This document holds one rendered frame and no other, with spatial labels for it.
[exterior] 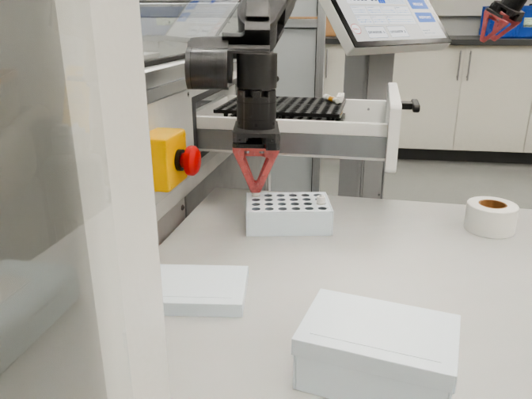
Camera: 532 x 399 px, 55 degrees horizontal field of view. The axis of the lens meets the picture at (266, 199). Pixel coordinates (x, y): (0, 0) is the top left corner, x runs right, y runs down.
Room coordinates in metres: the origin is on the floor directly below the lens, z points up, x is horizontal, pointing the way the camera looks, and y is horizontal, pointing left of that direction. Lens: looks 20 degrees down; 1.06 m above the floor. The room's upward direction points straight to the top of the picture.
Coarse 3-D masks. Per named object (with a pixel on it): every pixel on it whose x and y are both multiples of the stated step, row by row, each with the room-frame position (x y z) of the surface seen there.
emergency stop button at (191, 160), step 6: (186, 150) 0.64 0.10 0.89; (192, 150) 0.64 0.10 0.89; (198, 150) 0.66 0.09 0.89; (180, 156) 0.65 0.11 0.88; (186, 156) 0.64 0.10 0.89; (192, 156) 0.64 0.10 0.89; (198, 156) 0.65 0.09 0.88; (180, 162) 0.65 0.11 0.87; (186, 162) 0.63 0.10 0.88; (192, 162) 0.64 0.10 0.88; (198, 162) 0.65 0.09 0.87; (186, 168) 0.63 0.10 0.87; (192, 168) 0.64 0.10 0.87; (198, 168) 0.65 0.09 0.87; (192, 174) 0.64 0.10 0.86
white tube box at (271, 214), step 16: (272, 192) 0.75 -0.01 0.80; (288, 192) 0.75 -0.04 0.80; (304, 192) 0.75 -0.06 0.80; (320, 192) 0.75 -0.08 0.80; (256, 208) 0.68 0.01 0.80; (272, 208) 0.68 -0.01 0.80; (288, 208) 0.68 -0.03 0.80; (304, 208) 0.68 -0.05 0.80; (320, 208) 0.68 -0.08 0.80; (256, 224) 0.66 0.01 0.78; (272, 224) 0.66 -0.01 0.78; (288, 224) 0.66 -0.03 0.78; (304, 224) 0.66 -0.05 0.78; (320, 224) 0.67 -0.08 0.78
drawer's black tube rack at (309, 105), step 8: (224, 104) 0.95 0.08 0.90; (232, 104) 0.95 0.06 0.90; (280, 104) 0.95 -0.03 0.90; (288, 104) 0.96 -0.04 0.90; (296, 104) 0.95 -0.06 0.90; (304, 104) 0.95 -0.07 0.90; (312, 104) 0.95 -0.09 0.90; (320, 104) 0.95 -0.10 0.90; (328, 104) 0.96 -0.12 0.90; (216, 112) 0.90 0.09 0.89; (224, 112) 0.90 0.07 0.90; (232, 112) 0.89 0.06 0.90; (280, 112) 0.87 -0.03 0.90; (288, 112) 0.87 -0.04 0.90; (296, 112) 0.87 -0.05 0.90; (304, 112) 0.88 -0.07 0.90; (312, 112) 0.88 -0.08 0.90; (320, 112) 0.87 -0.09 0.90; (328, 112) 0.87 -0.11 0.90; (336, 120) 0.96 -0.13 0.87
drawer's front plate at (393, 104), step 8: (392, 88) 0.97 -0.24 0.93; (392, 96) 0.87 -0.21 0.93; (392, 104) 0.79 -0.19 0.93; (400, 104) 0.78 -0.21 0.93; (392, 112) 0.78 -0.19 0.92; (400, 112) 0.78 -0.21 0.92; (392, 120) 0.78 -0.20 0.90; (400, 120) 0.78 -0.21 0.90; (392, 128) 0.78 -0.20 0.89; (392, 136) 0.78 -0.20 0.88; (392, 144) 0.78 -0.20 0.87; (392, 152) 0.78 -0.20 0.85; (392, 160) 0.78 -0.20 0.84; (392, 168) 0.78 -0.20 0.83
